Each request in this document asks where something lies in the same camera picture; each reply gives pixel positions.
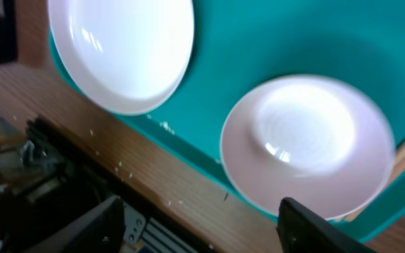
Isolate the large pink plate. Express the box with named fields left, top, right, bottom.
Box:
left=48, top=0, right=195, bottom=115

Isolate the small pink plate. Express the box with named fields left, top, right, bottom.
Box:
left=219, top=74, right=395, bottom=220

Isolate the teal serving tray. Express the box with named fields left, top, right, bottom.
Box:
left=49, top=0, right=405, bottom=243

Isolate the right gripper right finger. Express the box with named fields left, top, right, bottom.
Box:
left=276, top=197, right=375, bottom=253

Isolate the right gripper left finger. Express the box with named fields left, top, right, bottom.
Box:
left=27, top=195, right=125, bottom=253

